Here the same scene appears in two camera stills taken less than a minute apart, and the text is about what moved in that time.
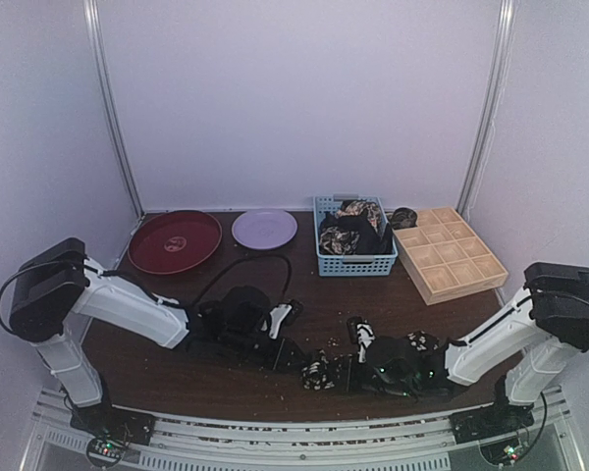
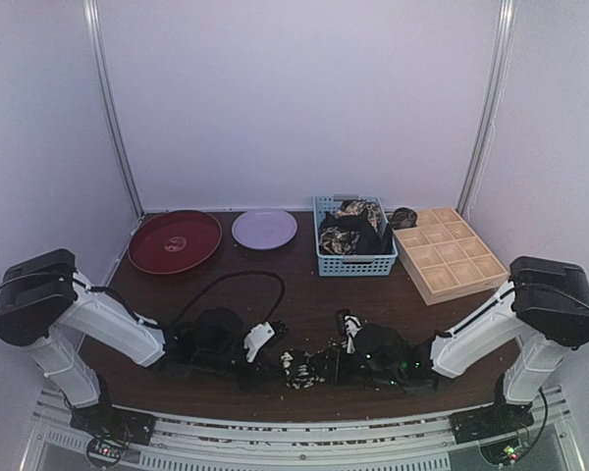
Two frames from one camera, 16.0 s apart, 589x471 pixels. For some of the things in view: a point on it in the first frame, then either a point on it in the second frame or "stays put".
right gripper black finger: x=344 y=373 -> x=328 y=364
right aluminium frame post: x=493 y=105 stays put
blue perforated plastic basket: x=351 y=265 stays put
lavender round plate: x=264 y=229 stays put
